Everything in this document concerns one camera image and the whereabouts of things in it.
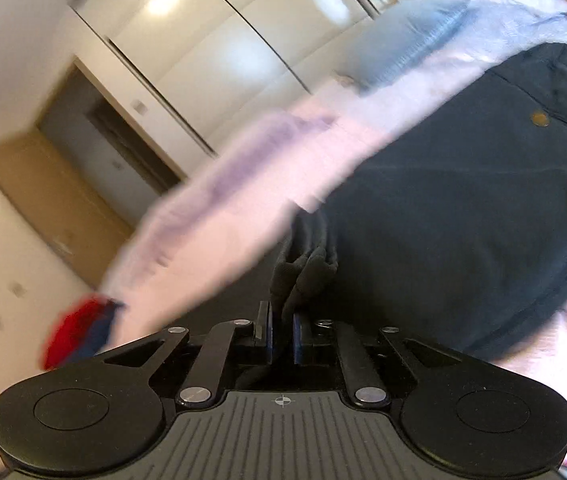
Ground white wardrobe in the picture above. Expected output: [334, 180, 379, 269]
[67, 0, 381, 158]

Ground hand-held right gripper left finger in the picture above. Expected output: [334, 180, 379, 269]
[95, 301, 275, 408]

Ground blue folded garment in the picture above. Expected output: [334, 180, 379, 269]
[70, 300, 127, 362]

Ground grey cushion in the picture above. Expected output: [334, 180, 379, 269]
[348, 0, 480, 92]

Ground black pants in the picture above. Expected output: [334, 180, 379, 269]
[113, 207, 344, 391]

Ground lilac blanket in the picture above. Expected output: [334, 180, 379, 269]
[198, 110, 344, 202]

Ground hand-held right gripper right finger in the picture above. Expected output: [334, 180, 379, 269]
[292, 310, 465, 406]

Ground wooden door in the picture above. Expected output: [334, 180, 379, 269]
[0, 127, 137, 287]

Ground navy shorts with brass button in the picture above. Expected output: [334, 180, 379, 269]
[293, 42, 567, 362]

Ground red folded garment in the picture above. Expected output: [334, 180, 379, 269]
[42, 296, 115, 372]

